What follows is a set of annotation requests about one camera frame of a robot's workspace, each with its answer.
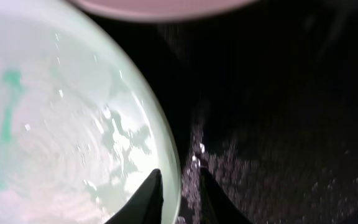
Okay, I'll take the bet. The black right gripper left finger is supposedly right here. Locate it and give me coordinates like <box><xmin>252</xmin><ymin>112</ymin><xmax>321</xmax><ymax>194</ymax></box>
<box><xmin>106</xmin><ymin>169</ymin><xmax>163</xmax><ymax>224</ymax></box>

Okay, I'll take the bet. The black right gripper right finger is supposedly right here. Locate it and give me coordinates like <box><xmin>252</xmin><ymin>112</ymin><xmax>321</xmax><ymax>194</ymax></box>
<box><xmin>200</xmin><ymin>167</ymin><xmax>252</xmax><ymax>224</ymax></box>

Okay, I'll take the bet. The pale green plate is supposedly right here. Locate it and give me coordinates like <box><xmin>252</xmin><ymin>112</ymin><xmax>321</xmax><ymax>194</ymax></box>
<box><xmin>0</xmin><ymin>1</ymin><xmax>181</xmax><ymax>223</ymax></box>

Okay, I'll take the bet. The round black tray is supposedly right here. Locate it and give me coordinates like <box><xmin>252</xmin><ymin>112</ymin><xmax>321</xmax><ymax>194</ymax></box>
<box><xmin>93</xmin><ymin>1</ymin><xmax>358</xmax><ymax>223</ymax></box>

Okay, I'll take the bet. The white plate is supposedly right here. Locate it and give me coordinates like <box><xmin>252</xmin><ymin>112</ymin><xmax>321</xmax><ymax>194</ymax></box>
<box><xmin>70</xmin><ymin>0</ymin><xmax>257</xmax><ymax>23</ymax></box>

